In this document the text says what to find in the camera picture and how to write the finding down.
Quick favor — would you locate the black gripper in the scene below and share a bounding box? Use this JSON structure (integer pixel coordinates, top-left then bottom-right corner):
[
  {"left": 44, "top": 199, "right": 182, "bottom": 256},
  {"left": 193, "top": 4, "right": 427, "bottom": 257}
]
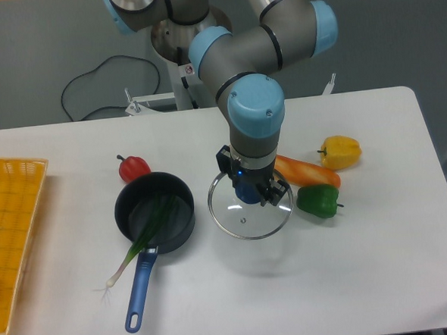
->
[{"left": 216, "top": 146, "right": 290, "bottom": 206}]

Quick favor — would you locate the glass pot lid blue knob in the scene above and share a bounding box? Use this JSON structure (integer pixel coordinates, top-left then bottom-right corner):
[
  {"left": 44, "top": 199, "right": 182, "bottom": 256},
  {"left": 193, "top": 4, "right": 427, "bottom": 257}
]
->
[{"left": 207, "top": 171, "right": 294, "bottom": 240}]

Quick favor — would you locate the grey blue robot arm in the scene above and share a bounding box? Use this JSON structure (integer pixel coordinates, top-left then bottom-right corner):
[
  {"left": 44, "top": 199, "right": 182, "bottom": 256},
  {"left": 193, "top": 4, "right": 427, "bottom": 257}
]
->
[{"left": 102, "top": 0, "right": 339, "bottom": 205}]

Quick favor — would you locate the orange baguette bread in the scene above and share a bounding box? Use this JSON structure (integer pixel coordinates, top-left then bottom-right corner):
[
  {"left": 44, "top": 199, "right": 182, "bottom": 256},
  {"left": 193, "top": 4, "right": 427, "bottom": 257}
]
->
[{"left": 274, "top": 155, "right": 342, "bottom": 189}]

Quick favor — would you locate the green bell pepper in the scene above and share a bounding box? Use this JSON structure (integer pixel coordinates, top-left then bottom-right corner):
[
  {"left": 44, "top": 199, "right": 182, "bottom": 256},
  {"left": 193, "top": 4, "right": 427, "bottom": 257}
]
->
[{"left": 296, "top": 184, "right": 343, "bottom": 219}]

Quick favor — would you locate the yellow bell pepper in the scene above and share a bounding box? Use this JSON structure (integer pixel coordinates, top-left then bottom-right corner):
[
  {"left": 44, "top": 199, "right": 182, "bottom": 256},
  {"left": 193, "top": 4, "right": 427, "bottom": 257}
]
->
[{"left": 317, "top": 135, "right": 362, "bottom": 171}]

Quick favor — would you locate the red bell pepper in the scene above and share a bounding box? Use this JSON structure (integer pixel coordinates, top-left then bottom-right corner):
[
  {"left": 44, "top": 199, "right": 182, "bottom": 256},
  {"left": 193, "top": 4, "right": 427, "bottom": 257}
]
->
[{"left": 117, "top": 155, "right": 151, "bottom": 183}]

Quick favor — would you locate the green onion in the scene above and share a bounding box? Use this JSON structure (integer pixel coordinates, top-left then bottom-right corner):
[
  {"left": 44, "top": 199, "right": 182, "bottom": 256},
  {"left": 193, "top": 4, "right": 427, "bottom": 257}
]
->
[{"left": 102, "top": 192, "right": 180, "bottom": 303}]

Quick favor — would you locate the yellow woven basket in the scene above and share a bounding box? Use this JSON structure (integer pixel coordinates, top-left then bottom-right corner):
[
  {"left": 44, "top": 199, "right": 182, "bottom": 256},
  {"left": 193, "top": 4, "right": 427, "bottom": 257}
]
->
[{"left": 0, "top": 158, "right": 48, "bottom": 335}]

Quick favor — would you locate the dark pot blue handle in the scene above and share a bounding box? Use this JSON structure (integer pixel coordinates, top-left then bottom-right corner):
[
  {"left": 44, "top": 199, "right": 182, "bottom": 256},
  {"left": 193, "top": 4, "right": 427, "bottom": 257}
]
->
[{"left": 114, "top": 171, "right": 195, "bottom": 333}]

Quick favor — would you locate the white table bracket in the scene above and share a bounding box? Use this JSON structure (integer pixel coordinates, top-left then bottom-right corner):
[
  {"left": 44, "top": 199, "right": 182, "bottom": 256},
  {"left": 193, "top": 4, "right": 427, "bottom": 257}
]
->
[{"left": 322, "top": 73, "right": 336, "bottom": 95}]

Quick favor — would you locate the black cable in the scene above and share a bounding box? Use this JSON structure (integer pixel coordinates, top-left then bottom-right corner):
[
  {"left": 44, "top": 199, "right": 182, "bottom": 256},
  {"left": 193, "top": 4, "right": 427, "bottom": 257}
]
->
[{"left": 58, "top": 52, "right": 163, "bottom": 123}]

